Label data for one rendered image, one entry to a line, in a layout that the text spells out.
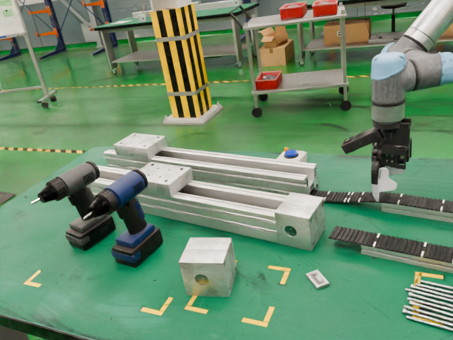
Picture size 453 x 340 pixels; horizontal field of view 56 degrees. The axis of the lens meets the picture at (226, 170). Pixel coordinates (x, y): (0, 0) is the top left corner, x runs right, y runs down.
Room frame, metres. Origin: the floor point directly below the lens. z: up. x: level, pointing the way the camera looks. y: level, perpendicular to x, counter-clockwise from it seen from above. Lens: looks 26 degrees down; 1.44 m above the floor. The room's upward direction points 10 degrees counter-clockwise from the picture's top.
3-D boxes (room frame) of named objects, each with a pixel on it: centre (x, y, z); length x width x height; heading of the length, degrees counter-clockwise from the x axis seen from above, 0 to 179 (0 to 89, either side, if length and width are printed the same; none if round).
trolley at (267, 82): (4.13, -0.82, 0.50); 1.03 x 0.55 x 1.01; 74
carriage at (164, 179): (1.15, 0.20, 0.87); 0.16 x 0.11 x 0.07; 54
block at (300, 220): (0.90, -0.17, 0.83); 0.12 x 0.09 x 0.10; 144
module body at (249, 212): (1.15, 0.20, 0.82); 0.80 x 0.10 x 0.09; 54
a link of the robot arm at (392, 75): (0.95, -0.41, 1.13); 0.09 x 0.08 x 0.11; 94
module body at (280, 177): (1.31, 0.09, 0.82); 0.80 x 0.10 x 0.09; 54
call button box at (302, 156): (1.24, -0.21, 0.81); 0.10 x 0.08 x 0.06; 144
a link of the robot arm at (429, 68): (0.98, -0.50, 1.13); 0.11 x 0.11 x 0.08; 4
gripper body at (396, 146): (0.95, -0.41, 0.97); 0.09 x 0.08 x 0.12; 54
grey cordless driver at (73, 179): (1.04, 0.43, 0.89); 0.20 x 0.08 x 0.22; 139
